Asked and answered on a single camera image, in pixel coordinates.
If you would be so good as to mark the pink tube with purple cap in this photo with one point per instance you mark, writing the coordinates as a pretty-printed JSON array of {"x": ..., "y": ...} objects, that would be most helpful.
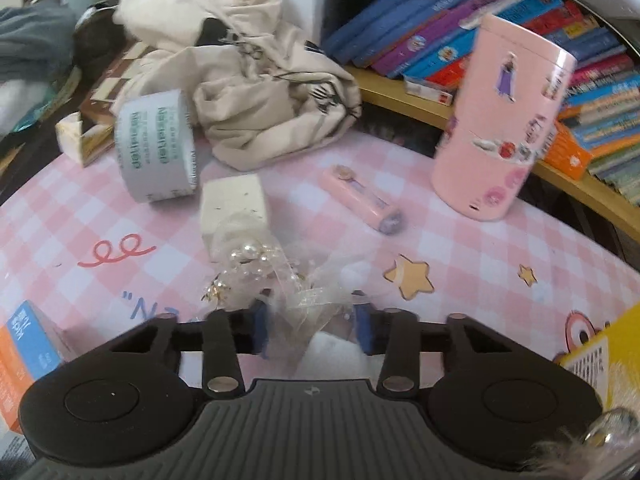
[{"x": 357, "y": 192}]

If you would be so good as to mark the wooden chessboard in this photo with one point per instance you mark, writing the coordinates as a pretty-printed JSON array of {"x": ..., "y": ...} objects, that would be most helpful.
[{"x": 107, "y": 90}]

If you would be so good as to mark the cream paper box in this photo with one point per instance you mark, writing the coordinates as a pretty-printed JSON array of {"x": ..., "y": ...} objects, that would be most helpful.
[{"x": 70, "y": 132}]

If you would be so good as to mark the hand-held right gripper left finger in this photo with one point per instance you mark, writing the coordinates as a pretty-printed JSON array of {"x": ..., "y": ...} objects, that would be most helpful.
[{"x": 261, "y": 330}]

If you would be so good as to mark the yellow cardboard box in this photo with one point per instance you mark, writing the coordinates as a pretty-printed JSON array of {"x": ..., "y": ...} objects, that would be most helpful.
[{"x": 625, "y": 322}]

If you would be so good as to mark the white soft block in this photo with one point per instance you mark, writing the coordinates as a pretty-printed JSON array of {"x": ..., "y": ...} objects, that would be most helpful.
[{"x": 232, "y": 200}]

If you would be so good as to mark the grey fluffy trim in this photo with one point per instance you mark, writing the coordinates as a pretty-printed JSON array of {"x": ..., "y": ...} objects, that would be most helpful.
[{"x": 590, "y": 445}]

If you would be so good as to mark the pink checked desk mat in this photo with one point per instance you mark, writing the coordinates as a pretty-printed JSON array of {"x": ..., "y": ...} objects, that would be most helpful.
[{"x": 450, "y": 260}]

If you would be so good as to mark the beige printed cloth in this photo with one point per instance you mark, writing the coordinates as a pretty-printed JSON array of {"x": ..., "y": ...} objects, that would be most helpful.
[{"x": 250, "y": 85}]

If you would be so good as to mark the grey cloth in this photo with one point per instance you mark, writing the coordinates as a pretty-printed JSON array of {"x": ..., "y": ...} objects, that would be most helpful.
[{"x": 30, "y": 40}]

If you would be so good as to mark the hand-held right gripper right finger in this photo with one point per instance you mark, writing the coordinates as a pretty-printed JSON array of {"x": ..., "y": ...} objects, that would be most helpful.
[{"x": 362, "y": 325}]

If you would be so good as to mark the clear bag of pearl accessories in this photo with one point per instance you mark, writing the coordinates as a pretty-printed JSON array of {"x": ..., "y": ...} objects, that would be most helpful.
[{"x": 250, "y": 255}]

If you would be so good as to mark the row of colourful books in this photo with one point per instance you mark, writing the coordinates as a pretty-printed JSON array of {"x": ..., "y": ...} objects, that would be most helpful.
[{"x": 425, "y": 25}]

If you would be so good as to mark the dark brown bag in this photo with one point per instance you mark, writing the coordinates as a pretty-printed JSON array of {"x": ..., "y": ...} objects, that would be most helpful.
[{"x": 95, "y": 35}]

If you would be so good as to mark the orange small box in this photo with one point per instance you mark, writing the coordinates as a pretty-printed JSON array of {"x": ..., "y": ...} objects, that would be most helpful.
[{"x": 25, "y": 360}]

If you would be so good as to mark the clear iridescent plastic bag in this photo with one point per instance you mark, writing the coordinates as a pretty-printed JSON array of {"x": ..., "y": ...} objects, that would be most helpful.
[{"x": 30, "y": 110}]

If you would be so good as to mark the pink sticker-covered cylinder container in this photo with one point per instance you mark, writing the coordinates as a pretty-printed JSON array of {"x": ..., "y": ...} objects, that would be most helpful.
[{"x": 495, "y": 130}]

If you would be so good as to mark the orange flat box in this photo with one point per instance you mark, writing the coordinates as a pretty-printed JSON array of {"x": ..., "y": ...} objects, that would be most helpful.
[{"x": 565, "y": 152}]

